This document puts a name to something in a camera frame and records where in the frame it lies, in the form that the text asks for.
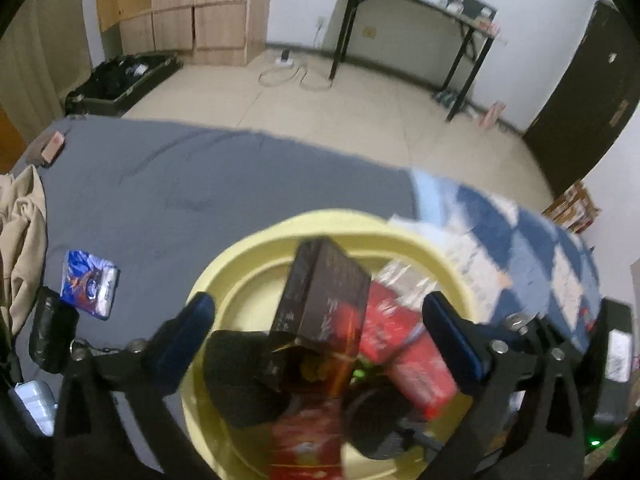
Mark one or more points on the black glitter round puck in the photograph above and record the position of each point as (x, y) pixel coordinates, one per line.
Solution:
(233, 369)

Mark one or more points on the black open suitcase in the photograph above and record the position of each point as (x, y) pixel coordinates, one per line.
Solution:
(118, 84)

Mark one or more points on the white plush burger keychain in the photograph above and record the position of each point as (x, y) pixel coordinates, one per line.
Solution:
(364, 369)

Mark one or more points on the black folding table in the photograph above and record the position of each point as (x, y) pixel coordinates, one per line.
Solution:
(421, 41)

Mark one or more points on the dark brown door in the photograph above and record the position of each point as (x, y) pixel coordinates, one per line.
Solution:
(592, 103)

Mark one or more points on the pink bag on floor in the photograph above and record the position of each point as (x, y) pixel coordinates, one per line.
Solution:
(492, 116)

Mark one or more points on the beige cloth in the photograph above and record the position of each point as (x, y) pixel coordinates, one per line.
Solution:
(23, 246)

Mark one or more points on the large red cigarette carton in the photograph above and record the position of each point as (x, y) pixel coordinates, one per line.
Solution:
(308, 444)

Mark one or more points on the dark red gift box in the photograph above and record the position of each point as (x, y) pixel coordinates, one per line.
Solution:
(314, 338)

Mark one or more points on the black pouch with keyring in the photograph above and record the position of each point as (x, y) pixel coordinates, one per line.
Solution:
(53, 331)

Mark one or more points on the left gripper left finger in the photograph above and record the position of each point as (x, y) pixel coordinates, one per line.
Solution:
(176, 343)

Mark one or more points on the white plastic device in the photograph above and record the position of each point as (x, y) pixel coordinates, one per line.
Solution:
(38, 401)

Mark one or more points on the black round puck under carton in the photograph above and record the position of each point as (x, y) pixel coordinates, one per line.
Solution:
(374, 419)

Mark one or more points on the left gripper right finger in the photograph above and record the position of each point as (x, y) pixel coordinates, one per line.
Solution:
(453, 338)

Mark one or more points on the cardboard boxes by wall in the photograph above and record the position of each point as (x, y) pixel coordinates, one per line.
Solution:
(574, 210)

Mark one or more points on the red white cigarette pack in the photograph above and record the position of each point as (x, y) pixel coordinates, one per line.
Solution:
(395, 338)

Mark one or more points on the small brown box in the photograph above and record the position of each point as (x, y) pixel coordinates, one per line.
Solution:
(45, 149)

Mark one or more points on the blue snack packet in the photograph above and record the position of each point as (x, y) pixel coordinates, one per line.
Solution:
(89, 283)

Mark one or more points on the blue white checkered rug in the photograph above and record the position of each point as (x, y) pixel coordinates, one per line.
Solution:
(513, 259)

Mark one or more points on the wooden cabinet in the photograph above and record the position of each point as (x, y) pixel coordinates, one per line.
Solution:
(210, 32)

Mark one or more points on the white power strip with cable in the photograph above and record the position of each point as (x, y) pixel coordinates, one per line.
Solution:
(288, 67)

